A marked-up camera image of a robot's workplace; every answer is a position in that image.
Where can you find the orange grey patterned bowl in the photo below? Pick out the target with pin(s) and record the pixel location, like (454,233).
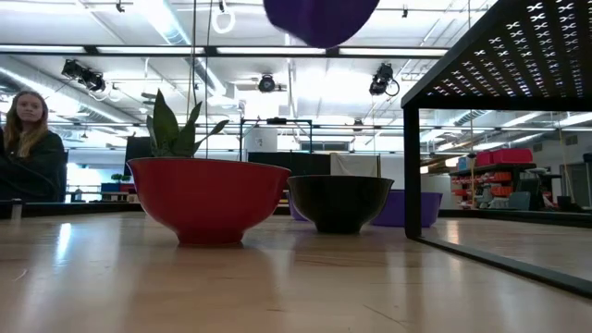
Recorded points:
(340,203)

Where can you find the red blue floral bowl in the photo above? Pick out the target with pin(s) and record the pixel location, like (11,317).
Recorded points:
(208,199)

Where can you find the small blue bowl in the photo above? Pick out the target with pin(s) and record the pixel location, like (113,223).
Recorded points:
(388,208)
(296,208)
(319,23)

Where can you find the white box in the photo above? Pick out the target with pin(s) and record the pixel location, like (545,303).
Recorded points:
(261,139)

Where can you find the white cloth board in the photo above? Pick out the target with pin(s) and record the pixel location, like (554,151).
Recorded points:
(353,165)

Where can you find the black ceiling spotlight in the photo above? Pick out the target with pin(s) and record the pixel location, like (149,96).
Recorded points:
(83,76)
(381,78)
(267,83)

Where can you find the green snake plant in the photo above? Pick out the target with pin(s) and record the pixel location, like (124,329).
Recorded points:
(166,129)

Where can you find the black screen panel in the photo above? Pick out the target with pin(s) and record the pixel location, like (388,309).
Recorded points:
(138,155)

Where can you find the black overhead rig beam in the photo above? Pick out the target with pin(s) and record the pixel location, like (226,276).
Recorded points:
(139,50)

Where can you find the shelf with red bins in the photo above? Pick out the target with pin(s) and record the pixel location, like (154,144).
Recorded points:
(509,157)

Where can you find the black perforated metal rack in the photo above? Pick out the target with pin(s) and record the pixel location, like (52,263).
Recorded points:
(532,55)

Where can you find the person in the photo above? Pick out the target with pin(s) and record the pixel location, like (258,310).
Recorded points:
(32,166)

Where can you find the black partition wall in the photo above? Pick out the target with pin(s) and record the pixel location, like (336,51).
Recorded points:
(296,164)

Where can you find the black tube frame stand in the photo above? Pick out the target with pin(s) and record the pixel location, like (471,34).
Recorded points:
(277,121)

